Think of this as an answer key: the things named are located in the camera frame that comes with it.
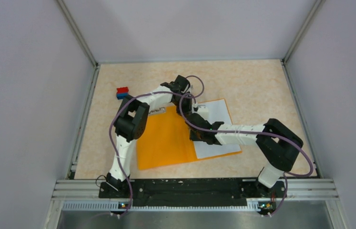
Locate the orange clip file folder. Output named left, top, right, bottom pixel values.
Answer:
left=136, top=105, right=242, bottom=170

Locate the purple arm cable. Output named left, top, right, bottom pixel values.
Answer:
left=178, top=92, right=314, bottom=217
left=108, top=75, right=205, bottom=219

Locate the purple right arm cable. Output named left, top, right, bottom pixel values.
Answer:
left=178, top=92, right=314, bottom=217

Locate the white slotted cable duct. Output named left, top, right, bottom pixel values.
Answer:
left=62, top=200, right=261, bottom=212

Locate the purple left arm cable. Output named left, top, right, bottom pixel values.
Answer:
left=108, top=75, right=205, bottom=219

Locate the silver metal folder clip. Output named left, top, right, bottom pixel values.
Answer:
left=149, top=107, right=166, bottom=115

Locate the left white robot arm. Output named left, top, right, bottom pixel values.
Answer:
left=106, top=75, right=193, bottom=197

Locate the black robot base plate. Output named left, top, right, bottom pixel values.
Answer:
left=99, top=177, right=285, bottom=207

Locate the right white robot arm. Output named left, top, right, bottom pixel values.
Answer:
left=184, top=112, right=304, bottom=197

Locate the red and blue toy brick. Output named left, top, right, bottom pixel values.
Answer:
left=116, top=87, right=129, bottom=100

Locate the white paper sheets stack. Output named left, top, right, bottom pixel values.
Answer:
left=193, top=100, right=242, bottom=160

